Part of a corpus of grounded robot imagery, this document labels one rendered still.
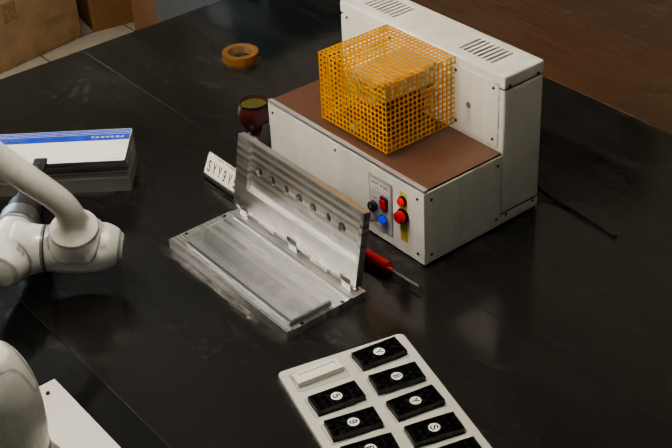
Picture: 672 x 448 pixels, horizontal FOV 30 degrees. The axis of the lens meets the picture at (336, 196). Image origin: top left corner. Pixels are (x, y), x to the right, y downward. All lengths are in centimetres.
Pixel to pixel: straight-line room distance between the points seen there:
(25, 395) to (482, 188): 110
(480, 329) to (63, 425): 84
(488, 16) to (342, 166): 114
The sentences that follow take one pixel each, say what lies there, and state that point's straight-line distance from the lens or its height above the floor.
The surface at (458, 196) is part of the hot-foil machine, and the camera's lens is 269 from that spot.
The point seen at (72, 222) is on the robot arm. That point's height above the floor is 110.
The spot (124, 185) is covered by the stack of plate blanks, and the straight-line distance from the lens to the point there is 306.
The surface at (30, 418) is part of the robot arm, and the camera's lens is 221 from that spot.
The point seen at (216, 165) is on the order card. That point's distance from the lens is 303.
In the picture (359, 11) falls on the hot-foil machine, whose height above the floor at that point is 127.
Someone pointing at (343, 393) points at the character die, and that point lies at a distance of 238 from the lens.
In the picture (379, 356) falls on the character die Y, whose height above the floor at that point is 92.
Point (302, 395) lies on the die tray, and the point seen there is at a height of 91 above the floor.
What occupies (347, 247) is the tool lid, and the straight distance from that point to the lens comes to 260.
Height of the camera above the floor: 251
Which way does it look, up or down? 33 degrees down
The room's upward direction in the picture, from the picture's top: 3 degrees counter-clockwise
